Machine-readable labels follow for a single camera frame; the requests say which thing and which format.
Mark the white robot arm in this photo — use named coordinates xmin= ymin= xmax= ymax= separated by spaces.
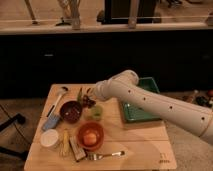
xmin=93 ymin=70 xmax=213 ymax=145

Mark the small green cup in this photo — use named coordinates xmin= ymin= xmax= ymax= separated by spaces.
xmin=89 ymin=105 xmax=103 ymax=121

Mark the green chili pepper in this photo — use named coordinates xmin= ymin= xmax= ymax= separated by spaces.
xmin=77 ymin=87 xmax=82 ymax=103

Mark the green plastic tray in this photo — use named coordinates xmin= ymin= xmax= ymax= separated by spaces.
xmin=121 ymin=77 xmax=160 ymax=123

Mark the orange bowl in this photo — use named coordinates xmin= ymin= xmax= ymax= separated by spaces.
xmin=76 ymin=121 xmax=104 ymax=151

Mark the dark red bowl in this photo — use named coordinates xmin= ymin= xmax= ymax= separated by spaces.
xmin=60 ymin=101 xmax=82 ymax=124

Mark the orange fruit in bowl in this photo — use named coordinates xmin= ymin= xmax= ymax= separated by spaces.
xmin=83 ymin=133 xmax=97 ymax=146

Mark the silver metal fork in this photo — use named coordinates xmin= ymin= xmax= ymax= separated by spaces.
xmin=87 ymin=151 xmax=125 ymax=161

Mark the brown rectangular block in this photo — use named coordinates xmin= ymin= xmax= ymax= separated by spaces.
xmin=70 ymin=136 xmax=86 ymax=161

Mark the white round container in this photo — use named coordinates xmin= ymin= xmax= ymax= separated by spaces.
xmin=40 ymin=129 xmax=59 ymax=149

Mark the yellow corn cob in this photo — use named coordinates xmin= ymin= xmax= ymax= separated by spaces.
xmin=61 ymin=129 xmax=69 ymax=157

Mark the black handled knife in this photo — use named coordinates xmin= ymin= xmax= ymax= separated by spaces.
xmin=46 ymin=105 xmax=55 ymax=117

